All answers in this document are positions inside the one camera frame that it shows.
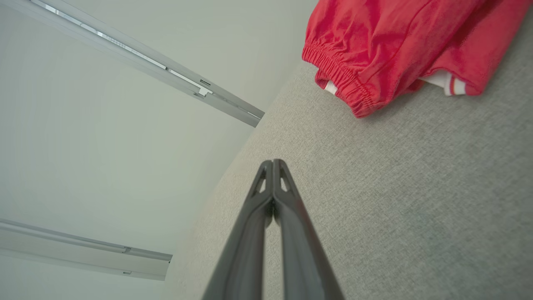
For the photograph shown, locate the grey metal frame post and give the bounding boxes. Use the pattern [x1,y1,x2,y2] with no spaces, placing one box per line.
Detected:
[0,0,265,128]
[0,218,173,281]

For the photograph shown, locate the red white basketball shorts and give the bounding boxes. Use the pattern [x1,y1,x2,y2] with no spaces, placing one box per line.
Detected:
[302,0,533,119]

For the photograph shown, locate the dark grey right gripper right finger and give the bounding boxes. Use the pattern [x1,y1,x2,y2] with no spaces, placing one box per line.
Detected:
[274,159,345,300]

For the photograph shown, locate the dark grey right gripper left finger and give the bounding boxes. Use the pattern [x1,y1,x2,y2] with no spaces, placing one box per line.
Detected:
[202,160,274,300]

